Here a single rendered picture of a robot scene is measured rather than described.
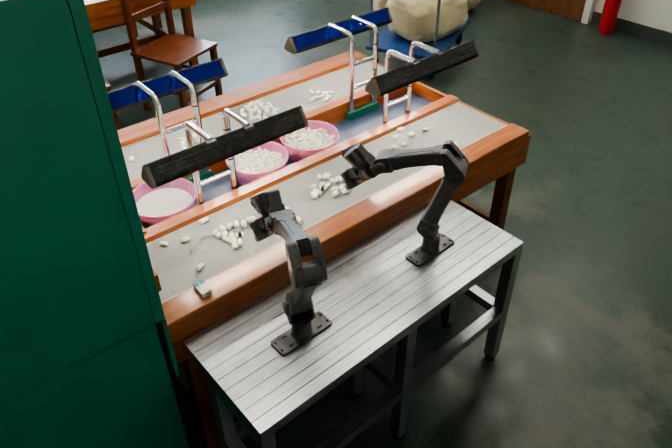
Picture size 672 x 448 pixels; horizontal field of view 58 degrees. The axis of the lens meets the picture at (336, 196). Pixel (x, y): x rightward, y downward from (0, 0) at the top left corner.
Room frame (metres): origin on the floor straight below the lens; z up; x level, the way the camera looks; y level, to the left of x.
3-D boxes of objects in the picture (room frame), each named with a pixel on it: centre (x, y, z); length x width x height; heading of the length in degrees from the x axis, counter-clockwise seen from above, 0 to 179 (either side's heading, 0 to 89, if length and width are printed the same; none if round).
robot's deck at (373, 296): (1.66, 0.05, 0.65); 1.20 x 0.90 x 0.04; 131
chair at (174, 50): (4.10, 1.15, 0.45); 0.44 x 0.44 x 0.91; 61
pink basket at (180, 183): (1.88, 0.67, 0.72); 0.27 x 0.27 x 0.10
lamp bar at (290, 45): (2.82, -0.03, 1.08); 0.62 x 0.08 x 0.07; 129
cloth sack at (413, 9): (5.00, -0.78, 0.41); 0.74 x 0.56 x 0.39; 131
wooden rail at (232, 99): (2.69, 0.55, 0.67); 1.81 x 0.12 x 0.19; 129
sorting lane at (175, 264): (2.00, -0.01, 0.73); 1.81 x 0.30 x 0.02; 129
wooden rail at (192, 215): (2.14, 0.10, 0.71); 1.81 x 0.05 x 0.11; 129
